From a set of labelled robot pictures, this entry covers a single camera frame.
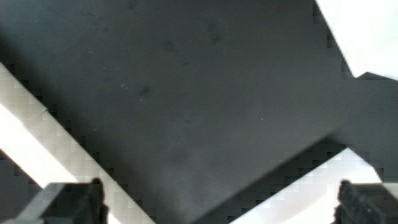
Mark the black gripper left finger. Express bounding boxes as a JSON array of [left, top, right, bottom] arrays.
[[16, 178, 109, 224]]

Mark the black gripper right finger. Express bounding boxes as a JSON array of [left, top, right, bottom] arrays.
[[333, 180, 398, 224]]

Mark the white U-shaped border frame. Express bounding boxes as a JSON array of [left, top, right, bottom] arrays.
[[0, 63, 155, 224]]

